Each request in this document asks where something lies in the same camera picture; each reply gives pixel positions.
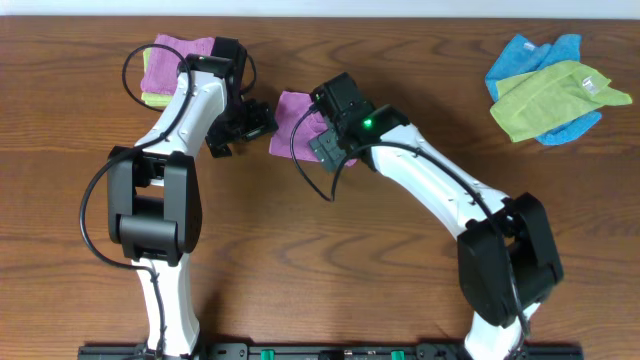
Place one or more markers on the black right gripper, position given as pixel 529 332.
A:
pixel 329 150

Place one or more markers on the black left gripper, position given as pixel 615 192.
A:
pixel 242 132

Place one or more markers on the purple cloth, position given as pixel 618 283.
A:
pixel 292 106
pixel 161 73

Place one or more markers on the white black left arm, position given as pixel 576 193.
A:
pixel 154 204

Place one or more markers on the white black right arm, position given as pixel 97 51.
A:
pixel 508 262

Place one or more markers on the folded purple cloth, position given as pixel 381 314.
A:
pixel 161 73

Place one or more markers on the folded green cloth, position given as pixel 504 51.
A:
pixel 153 99

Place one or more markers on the blue cloth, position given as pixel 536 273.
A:
pixel 522 56

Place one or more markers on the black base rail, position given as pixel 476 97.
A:
pixel 241 351

